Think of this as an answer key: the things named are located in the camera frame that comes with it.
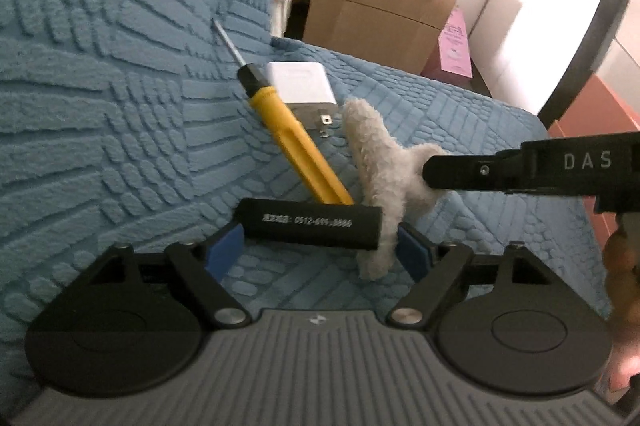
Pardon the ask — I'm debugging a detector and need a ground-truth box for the white plush hair clip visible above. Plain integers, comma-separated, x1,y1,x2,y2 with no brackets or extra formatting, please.
342,98,447,281

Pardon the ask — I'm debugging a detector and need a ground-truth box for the black cylinder with white text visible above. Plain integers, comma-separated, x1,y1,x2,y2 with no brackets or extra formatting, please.
233,198,383,251

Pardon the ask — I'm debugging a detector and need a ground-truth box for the yellow handled screwdriver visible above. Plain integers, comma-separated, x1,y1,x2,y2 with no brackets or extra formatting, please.
212,18,354,205

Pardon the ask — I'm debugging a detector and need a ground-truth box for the white charger with prongs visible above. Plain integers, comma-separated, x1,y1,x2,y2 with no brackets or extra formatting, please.
266,61,338,137

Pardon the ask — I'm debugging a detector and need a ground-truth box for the person's right hand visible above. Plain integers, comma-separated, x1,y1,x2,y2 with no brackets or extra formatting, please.
603,227,639,401

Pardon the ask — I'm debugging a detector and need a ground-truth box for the pink cardboard box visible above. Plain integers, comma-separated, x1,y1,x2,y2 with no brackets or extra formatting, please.
538,75,639,245

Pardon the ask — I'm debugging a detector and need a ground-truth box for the pink paper tag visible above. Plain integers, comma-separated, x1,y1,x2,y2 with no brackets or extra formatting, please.
438,7,473,80

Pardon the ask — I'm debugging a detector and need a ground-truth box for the blue textured chair cover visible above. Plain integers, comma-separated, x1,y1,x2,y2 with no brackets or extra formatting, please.
1,0,620,425

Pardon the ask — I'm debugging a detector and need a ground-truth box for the white chair with black frame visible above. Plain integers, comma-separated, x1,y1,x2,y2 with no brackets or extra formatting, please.
456,0,640,129

